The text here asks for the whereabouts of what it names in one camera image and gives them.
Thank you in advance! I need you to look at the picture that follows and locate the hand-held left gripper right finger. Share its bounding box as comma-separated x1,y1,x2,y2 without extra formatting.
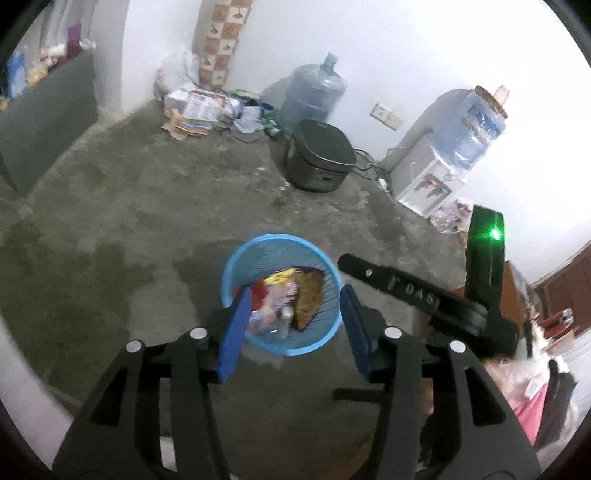
340,283,542,480

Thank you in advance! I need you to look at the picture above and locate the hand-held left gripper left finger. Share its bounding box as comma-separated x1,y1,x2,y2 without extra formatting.
52,287,254,480

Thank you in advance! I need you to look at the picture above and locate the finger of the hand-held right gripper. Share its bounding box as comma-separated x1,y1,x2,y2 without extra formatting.
332,387,383,403
337,252,465,331

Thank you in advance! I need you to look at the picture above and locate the clear plastic bottle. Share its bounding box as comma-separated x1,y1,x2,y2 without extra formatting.
276,306,295,339

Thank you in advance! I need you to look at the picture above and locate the purple snack bag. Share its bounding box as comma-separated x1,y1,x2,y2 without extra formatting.
257,280,300,325

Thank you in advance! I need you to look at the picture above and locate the yellow purple snack wrapper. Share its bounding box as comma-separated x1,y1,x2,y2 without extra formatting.
294,269,327,332

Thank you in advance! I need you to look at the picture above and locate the blue plastic wastebasket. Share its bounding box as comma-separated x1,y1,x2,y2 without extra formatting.
221,233,345,357

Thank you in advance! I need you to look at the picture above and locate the pile of small packets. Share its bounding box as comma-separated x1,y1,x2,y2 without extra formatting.
428,198,472,237

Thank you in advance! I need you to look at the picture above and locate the wooden furniture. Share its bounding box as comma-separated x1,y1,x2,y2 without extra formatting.
445,257,591,334

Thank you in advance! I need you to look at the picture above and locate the water jug on dispenser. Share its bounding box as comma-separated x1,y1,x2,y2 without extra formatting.
433,85,508,172

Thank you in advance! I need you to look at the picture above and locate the dark rice cooker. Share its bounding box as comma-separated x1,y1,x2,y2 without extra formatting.
285,119,358,193

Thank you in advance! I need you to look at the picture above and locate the black fabric object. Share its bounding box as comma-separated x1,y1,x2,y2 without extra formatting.
534,359,579,449

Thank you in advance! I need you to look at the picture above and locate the pink garment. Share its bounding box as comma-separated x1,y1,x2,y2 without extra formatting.
509,381,550,447

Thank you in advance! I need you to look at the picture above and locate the large blue water jug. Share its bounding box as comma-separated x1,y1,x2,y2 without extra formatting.
276,52,348,137

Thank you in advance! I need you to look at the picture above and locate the pile of printed leaflets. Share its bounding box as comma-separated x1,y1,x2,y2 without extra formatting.
161,87,232,140

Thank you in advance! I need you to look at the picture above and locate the white plastic shopping bag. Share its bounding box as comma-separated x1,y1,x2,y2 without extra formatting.
154,50,199,101

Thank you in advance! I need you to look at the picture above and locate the grey cabinet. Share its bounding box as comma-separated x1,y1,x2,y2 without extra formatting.
0,48,100,195

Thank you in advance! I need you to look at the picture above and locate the blue detergent bottle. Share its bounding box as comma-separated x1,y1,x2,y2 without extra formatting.
6,50,27,99

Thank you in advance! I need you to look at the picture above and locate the wall socket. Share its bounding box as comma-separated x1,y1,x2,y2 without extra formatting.
370,102,403,131

